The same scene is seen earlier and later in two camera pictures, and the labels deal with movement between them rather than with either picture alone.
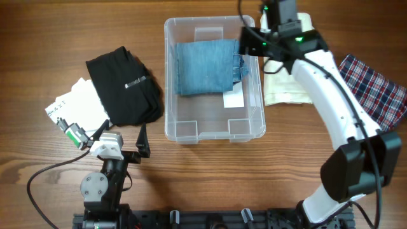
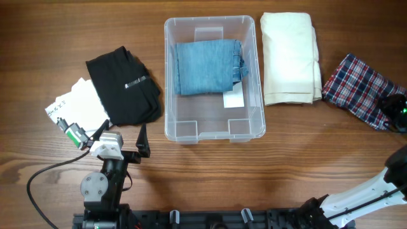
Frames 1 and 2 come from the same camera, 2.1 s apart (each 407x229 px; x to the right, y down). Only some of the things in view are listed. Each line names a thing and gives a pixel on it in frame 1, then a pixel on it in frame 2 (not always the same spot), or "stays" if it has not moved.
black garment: (128, 88) stays
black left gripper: (143, 148) stays
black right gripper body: (259, 43) -> (395, 109)
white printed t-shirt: (81, 106) stays
